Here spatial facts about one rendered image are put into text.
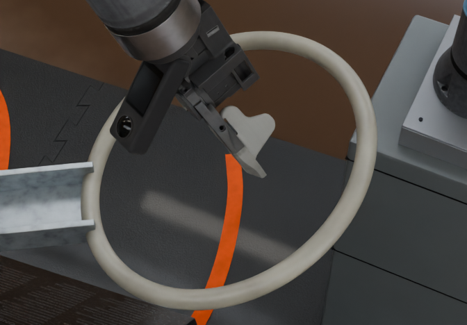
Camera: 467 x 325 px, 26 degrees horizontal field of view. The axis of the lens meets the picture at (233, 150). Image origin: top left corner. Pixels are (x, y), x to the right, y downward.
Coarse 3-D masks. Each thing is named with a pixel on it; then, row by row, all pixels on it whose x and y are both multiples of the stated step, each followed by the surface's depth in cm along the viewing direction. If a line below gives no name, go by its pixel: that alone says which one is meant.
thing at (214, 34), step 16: (208, 16) 102; (208, 32) 104; (224, 32) 105; (192, 48) 104; (208, 48) 105; (224, 48) 106; (240, 48) 105; (192, 64) 105; (208, 64) 106; (224, 64) 105; (240, 64) 108; (192, 80) 106; (208, 80) 105; (224, 80) 108; (240, 80) 109; (256, 80) 109; (176, 96) 110; (192, 96) 105; (208, 96) 106; (224, 96) 109; (192, 112) 108
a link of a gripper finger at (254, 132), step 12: (228, 108) 108; (228, 120) 109; (240, 120) 109; (252, 120) 109; (264, 120) 110; (240, 132) 109; (252, 132) 110; (264, 132) 110; (252, 144) 110; (240, 156) 109; (252, 156) 110; (252, 168) 110
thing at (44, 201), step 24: (24, 168) 162; (48, 168) 162; (72, 168) 162; (0, 192) 164; (24, 192) 164; (48, 192) 164; (72, 192) 164; (0, 216) 162; (24, 216) 162; (48, 216) 161; (72, 216) 161; (0, 240) 156; (24, 240) 157; (48, 240) 157; (72, 240) 158
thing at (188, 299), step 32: (256, 32) 165; (320, 64) 157; (352, 96) 151; (96, 160) 164; (96, 192) 161; (352, 192) 142; (96, 224) 157; (96, 256) 154; (288, 256) 140; (320, 256) 140; (128, 288) 148; (160, 288) 146; (224, 288) 141; (256, 288) 140
